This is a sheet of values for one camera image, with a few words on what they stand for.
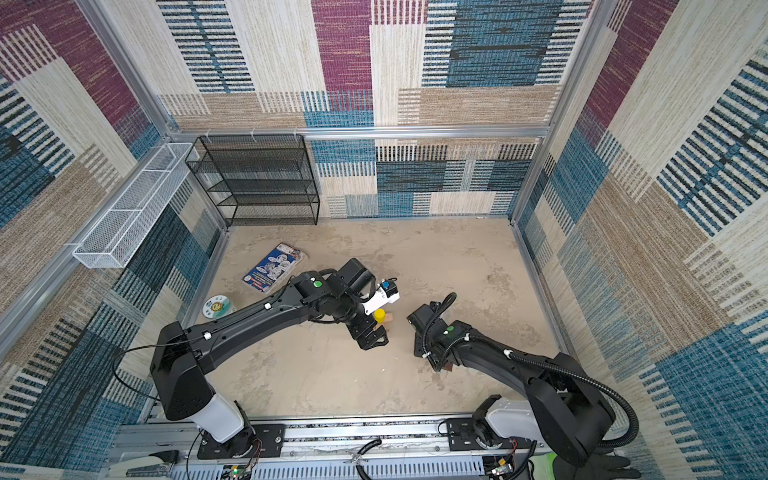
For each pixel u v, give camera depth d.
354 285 0.62
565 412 0.41
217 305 0.89
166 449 0.72
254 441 0.73
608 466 0.70
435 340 0.65
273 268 1.04
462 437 0.73
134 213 0.76
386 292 0.68
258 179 1.10
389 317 0.87
